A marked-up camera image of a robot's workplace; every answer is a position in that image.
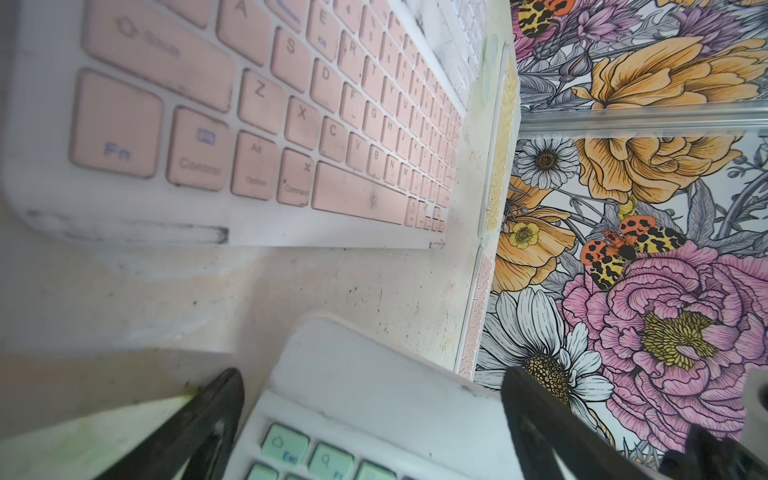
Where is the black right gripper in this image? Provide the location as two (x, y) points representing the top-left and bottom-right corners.
(658, 425), (767, 480)

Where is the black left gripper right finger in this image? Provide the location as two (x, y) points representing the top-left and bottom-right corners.
(501, 367), (652, 479)

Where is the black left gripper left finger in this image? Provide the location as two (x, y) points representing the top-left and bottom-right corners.
(98, 368), (244, 479)

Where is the green keyboard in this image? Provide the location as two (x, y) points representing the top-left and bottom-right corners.
(225, 313), (522, 479)

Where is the pink keyboard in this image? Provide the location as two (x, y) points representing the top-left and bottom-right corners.
(1, 1), (466, 250)

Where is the yellow keyboard far right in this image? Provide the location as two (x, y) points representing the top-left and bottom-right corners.
(479, 44), (521, 239)

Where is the white keyboard far centre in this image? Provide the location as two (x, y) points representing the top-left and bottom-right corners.
(405, 0), (488, 106)

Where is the right aluminium frame post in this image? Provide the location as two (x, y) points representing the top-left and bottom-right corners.
(518, 99), (767, 139)

